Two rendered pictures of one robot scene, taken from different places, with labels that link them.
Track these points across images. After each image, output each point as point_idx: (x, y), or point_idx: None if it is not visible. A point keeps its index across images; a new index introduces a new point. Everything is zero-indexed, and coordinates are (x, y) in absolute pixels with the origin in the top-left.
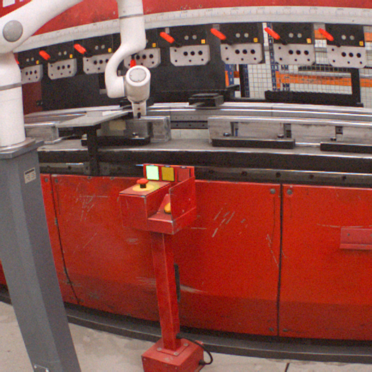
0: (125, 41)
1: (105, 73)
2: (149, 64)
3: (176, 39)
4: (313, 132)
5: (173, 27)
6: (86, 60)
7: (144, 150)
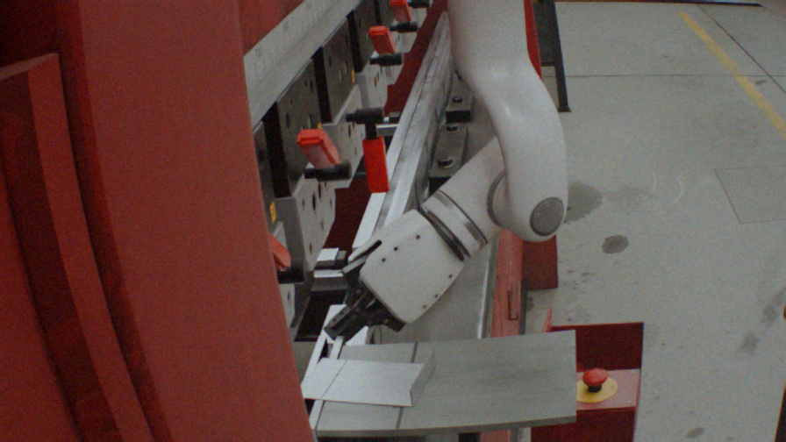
0: (526, 50)
1: (556, 162)
2: (360, 146)
3: (363, 46)
4: (422, 170)
5: (357, 10)
6: (301, 204)
7: None
